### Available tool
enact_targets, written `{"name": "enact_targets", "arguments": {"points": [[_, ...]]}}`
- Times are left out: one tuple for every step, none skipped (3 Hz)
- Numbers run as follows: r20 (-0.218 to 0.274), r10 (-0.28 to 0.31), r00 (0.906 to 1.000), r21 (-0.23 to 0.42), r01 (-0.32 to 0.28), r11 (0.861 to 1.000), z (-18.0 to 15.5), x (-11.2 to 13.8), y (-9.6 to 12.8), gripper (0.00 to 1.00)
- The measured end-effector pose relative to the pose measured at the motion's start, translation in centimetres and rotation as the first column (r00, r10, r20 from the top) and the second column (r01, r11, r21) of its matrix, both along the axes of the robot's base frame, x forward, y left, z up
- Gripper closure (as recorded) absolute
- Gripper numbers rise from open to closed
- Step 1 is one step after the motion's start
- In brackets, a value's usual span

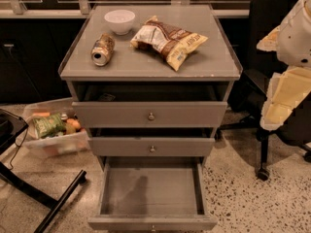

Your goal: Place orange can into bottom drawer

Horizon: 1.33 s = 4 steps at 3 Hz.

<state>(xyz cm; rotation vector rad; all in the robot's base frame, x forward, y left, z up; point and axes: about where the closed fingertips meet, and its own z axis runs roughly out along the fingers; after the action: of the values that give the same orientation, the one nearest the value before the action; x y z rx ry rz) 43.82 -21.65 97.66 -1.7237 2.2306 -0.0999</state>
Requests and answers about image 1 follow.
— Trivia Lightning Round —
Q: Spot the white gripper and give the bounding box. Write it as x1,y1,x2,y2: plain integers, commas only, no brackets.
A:
257,0,311,131

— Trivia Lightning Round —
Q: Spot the orange soda can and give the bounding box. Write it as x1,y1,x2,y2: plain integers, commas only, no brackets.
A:
91,33,115,66

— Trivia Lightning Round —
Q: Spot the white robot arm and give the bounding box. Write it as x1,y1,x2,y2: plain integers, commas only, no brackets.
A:
257,0,311,131

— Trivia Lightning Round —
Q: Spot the grey drawer cabinet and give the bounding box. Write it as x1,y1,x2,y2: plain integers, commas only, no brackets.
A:
57,4,244,233

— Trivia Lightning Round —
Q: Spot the grey top drawer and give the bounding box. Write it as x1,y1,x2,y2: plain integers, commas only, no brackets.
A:
73,83,226,128

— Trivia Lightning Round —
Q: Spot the grey drawer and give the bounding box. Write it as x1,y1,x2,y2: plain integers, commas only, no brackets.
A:
88,156,217,233
73,83,226,128
89,128,215,156

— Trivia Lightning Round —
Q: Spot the grey middle drawer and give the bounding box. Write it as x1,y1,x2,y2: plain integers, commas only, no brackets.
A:
89,128,215,156

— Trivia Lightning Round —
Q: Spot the grey bottom drawer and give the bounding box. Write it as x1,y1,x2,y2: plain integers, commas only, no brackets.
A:
88,156,217,233

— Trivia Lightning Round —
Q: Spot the black office chair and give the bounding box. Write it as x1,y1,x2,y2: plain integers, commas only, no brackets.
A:
228,0,311,181

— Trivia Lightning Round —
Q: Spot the brown yellow chip bag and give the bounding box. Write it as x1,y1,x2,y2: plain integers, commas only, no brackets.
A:
130,16,208,71

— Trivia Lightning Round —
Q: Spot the white bowl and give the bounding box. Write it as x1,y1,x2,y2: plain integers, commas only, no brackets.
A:
104,10,136,35

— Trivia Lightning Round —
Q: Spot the orange fruit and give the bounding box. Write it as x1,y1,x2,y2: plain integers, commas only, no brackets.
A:
67,118,81,131

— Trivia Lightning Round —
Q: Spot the clear plastic storage bin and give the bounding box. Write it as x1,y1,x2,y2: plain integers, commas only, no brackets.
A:
22,98,90,158

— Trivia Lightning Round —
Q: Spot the green snack bag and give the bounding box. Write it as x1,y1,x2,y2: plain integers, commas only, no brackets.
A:
33,114,65,138

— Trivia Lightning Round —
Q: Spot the black cable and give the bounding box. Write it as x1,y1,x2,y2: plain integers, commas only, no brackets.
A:
6,110,30,171

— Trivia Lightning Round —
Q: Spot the black stand frame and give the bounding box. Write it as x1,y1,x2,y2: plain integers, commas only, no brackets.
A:
0,108,87,233

